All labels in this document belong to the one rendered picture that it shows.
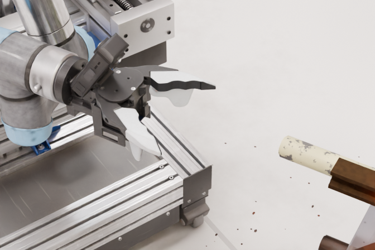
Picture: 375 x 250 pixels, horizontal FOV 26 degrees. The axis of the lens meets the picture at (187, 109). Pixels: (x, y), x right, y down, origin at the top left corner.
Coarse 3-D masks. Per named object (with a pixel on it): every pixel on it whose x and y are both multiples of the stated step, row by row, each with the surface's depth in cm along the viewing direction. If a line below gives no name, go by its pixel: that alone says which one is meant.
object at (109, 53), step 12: (120, 36) 107; (96, 48) 106; (108, 48) 105; (120, 48) 106; (96, 60) 106; (108, 60) 105; (120, 60) 107; (84, 72) 109; (96, 72) 108; (72, 84) 112; (84, 84) 111
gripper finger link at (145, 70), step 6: (138, 66) 115; (144, 66) 115; (150, 66) 115; (156, 66) 115; (162, 66) 115; (144, 72) 114; (150, 72) 114; (144, 78) 114; (150, 78) 113; (150, 84) 114
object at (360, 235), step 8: (368, 208) 107; (368, 216) 106; (360, 224) 105; (368, 224) 105; (360, 232) 104; (368, 232) 104; (352, 240) 103; (360, 240) 103; (368, 240) 103; (352, 248) 102
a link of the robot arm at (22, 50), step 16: (0, 32) 119; (16, 32) 119; (0, 48) 117; (16, 48) 116; (32, 48) 116; (0, 64) 117; (16, 64) 116; (0, 80) 119; (16, 80) 117; (16, 96) 120
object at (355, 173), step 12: (336, 168) 99; (348, 168) 99; (360, 168) 99; (336, 180) 100; (348, 180) 98; (360, 180) 97; (372, 180) 97; (348, 192) 99; (360, 192) 99; (372, 192) 98; (372, 204) 98
